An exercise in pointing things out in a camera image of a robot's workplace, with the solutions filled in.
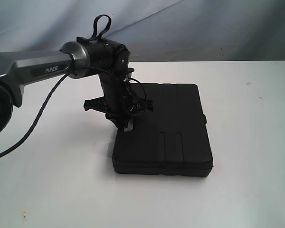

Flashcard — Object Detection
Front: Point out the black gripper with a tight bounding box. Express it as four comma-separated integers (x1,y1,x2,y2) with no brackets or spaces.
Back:
84,95,154,131

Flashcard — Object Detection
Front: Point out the black plastic tool case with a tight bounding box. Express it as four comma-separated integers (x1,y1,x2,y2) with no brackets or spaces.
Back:
112,83,213,177

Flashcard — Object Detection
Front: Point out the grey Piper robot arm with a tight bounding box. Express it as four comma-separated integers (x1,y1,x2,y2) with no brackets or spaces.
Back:
0,38,153,132

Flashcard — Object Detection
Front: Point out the grey backdrop cloth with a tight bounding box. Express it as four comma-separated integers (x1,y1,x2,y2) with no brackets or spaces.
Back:
0,0,285,61

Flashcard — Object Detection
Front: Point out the black strap loop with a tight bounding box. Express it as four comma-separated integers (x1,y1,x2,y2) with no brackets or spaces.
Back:
92,14,113,40

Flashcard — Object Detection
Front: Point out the black cable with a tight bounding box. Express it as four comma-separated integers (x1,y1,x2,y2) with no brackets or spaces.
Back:
0,67,148,160

